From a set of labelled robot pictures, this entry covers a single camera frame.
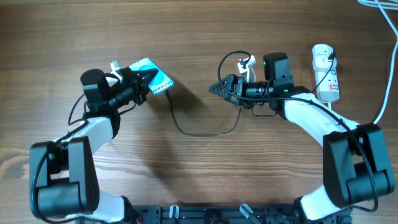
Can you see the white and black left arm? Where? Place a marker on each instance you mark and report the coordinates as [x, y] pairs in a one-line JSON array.
[[63, 182]]

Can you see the white power strip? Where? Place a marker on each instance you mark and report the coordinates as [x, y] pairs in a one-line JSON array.
[[327, 87]]

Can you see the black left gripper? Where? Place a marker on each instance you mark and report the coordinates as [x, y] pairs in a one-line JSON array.
[[129, 76]]

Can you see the smartphone with teal screen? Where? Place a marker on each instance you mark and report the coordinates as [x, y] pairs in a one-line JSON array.
[[160, 82]]

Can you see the white charger adapter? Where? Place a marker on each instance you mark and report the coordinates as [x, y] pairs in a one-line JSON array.
[[322, 63]]

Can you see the black mounting base rail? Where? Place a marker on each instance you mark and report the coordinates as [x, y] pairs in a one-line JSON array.
[[217, 214]]

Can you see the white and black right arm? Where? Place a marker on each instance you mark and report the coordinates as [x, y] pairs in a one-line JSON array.
[[356, 164]]

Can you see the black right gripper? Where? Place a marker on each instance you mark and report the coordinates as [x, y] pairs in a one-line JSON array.
[[231, 80]]

